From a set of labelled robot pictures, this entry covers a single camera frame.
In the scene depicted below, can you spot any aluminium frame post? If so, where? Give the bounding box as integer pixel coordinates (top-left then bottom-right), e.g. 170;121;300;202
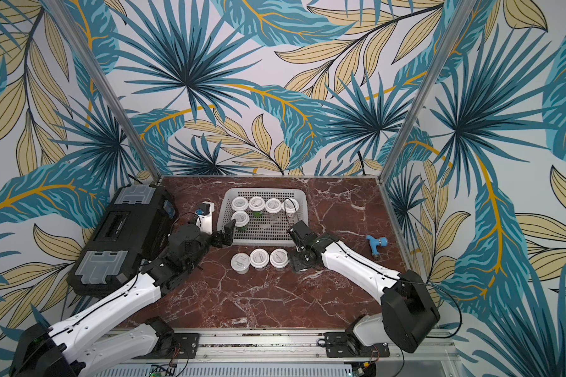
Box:
378;0;476;186
44;0;162;182

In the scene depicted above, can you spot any white lidded yogurt cup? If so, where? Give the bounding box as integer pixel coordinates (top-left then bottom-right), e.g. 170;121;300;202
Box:
231;210;250;232
248;196;266;218
230;196;248;212
282;198;300;220
249;248;270;271
265;198;282;215
270;248;289;270

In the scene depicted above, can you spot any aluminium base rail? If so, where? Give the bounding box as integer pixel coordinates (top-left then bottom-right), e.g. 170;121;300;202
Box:
103;328;465;376

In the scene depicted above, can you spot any black plastic toolbox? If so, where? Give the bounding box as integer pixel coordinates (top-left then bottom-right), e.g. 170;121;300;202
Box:
67;185;179;298

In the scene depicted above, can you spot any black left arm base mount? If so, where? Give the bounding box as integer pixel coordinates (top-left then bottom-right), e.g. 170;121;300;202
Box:
134;332;201;360

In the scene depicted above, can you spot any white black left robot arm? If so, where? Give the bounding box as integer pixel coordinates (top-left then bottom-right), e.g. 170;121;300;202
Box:
9;221;236;376

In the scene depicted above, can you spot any foil topped yogurt cup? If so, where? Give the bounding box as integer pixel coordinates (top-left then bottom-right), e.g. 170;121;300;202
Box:
230;253;251;274

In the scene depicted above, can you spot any right aluminium frame post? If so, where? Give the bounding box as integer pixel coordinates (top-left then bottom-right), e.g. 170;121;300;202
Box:
378;0;476;186

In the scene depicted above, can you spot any blue plastic faucet toy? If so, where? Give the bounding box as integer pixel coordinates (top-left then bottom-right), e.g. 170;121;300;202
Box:
366;235;388;260

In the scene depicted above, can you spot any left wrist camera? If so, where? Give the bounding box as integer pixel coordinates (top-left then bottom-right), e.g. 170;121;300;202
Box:
195;201;215;235

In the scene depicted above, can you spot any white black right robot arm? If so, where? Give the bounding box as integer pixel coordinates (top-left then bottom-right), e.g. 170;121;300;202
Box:
292;234;440;353

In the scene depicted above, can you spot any left aluminium frame post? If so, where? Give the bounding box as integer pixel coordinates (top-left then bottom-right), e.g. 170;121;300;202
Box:
44;0;162;182

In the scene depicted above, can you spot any white plastic perforated basket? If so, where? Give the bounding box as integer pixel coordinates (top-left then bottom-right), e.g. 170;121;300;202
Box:
217;188;309;248

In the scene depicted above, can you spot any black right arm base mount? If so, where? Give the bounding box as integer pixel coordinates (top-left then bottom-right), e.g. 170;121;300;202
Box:
317;331;390;360

